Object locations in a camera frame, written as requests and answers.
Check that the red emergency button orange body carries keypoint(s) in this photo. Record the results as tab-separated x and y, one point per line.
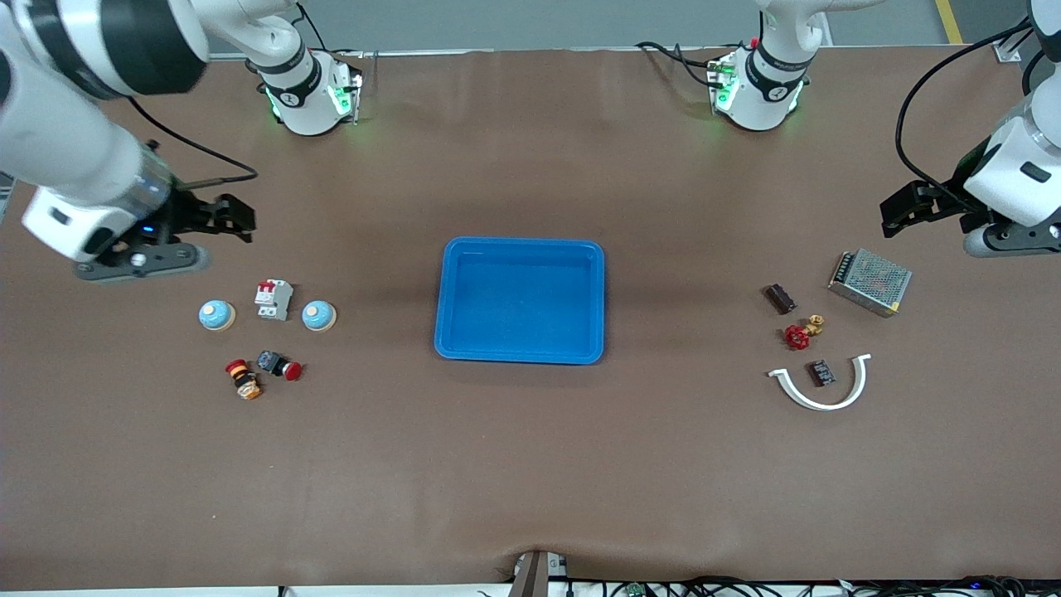
244	381

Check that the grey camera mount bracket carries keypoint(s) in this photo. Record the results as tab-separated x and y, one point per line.
530	576

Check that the white circuit breaker red switch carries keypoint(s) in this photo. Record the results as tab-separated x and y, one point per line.
273	300

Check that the red mushroom button black body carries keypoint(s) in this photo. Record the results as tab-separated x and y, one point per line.
278	363

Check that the metal mesh power supply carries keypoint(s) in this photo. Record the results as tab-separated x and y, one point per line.
870	280

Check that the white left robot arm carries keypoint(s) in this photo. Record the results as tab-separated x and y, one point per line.
767	91

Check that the blue call bell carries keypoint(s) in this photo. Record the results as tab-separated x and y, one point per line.
318	315
216	315

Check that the dark brown rectangular component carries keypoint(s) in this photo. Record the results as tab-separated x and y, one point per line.
779	299

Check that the blue plastic tray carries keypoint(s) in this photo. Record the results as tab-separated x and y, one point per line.
522	307

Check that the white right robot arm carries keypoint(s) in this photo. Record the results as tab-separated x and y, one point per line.
50	141

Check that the white curved pipe clamp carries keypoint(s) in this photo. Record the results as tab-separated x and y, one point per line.
816	405

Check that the brown table cover mat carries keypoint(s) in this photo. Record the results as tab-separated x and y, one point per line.
530	464

